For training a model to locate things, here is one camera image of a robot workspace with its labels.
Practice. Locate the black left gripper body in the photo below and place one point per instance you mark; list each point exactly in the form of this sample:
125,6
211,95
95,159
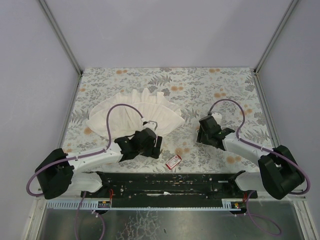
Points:
157,146

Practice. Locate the white folded cloth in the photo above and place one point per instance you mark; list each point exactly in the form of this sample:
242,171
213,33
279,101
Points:
123,114

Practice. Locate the aluminium frame post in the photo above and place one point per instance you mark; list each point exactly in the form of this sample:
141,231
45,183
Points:
280,27
60,36

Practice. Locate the left aluminium frame post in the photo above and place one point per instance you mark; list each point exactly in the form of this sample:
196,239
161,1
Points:
60,36

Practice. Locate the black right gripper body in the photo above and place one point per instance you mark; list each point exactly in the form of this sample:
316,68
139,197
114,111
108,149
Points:
203,135

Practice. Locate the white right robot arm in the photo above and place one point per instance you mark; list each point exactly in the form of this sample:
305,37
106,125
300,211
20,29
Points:
278,171

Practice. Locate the right aluminium frame post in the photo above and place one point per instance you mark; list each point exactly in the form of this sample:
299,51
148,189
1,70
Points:
280,27

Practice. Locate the floral table mat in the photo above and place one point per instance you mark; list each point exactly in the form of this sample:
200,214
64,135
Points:
230,91

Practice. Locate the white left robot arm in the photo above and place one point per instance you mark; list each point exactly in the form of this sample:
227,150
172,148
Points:
60,173

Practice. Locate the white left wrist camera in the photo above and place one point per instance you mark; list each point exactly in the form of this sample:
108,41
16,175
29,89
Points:
150,124

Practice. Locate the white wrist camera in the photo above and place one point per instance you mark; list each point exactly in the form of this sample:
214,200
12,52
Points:
150,124
217,117

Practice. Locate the white cable duct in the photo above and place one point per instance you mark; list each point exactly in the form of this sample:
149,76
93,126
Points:
157,202

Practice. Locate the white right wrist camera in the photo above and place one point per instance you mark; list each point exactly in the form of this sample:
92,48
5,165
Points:
217,117

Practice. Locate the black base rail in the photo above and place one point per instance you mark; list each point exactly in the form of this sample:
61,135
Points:
124,185

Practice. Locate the red white staples box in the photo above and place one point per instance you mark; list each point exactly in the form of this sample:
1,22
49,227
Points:
173,162

